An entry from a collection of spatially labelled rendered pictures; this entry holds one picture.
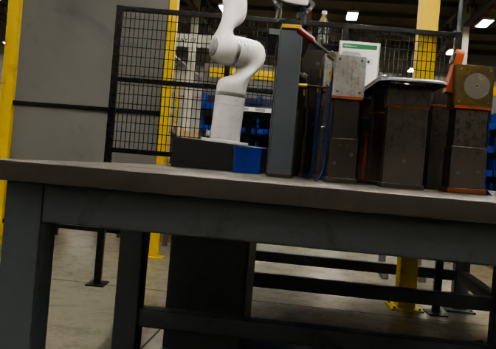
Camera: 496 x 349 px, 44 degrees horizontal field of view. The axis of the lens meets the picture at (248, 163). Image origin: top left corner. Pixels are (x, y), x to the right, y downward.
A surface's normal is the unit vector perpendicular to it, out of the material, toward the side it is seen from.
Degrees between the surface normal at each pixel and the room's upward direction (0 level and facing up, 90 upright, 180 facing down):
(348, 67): 90
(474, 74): 90
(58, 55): 90
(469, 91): 90
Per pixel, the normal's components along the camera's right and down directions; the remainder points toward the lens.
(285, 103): -0.02, 0.00
